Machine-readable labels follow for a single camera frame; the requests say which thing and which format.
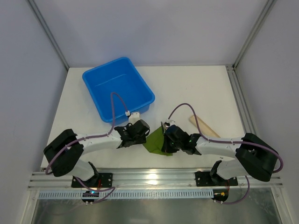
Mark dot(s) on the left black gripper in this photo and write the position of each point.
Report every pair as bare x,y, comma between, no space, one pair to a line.
142,134

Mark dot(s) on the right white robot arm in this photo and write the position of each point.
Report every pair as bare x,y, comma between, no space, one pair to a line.
249,154

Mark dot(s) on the white slotted cable duct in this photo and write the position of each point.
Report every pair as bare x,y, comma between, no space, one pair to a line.
127,194

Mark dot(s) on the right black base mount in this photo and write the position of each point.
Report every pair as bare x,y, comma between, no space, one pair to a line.
205,179

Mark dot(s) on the left aluminium frame post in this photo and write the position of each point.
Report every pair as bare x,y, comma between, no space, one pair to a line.
43,23

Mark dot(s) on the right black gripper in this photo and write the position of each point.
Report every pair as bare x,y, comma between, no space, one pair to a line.
166,141

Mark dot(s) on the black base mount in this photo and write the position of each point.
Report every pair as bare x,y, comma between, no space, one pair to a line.
104,180
205,179

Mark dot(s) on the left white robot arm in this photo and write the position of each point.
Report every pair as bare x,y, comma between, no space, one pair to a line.
64,152

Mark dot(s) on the aluminium front rail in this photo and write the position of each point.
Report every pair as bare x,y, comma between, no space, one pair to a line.
164,178

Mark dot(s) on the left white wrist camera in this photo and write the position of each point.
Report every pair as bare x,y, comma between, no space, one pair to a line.
133,117

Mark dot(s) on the blue plastic bin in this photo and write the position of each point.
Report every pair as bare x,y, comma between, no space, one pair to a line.
119,76

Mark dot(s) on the beige cutlery tray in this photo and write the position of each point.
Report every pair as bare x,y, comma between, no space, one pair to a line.
205,129

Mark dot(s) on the right aluminium side rail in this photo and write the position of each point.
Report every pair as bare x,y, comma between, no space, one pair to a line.
242,106

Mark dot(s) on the aluminium frame post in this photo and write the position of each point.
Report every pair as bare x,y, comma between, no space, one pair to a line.
43,23
267,8

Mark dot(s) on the green paper napkin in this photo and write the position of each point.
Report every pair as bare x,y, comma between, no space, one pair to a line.
155,141

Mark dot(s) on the right aluminium frame post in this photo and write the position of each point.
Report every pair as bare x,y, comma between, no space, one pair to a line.
267,8

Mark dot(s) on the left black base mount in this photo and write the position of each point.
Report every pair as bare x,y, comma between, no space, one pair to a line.
104,180

